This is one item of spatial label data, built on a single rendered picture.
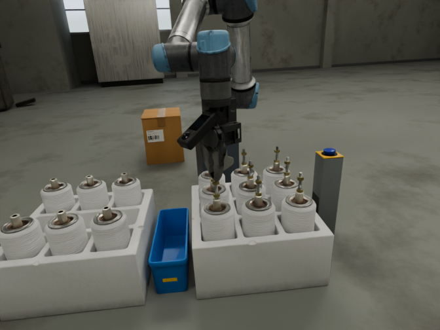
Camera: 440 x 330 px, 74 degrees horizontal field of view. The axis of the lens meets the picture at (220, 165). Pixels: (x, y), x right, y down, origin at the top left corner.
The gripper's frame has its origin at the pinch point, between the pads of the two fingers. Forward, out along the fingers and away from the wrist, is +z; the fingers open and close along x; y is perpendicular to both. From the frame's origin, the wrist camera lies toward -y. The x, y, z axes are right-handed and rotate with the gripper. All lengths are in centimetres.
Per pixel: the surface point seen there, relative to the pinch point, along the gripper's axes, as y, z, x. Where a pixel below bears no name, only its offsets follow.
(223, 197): 7.1, 11.0, 5.0
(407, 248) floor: 57, 35, -32
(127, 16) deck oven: 235, -103, 581
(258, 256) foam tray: 4.8, 22.0, -12.0
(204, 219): -4.1, 11.4, -0.3
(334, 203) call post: 45, 21, -11
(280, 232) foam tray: 12.7, 17.1, -13.0
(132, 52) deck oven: 235, -32, 581
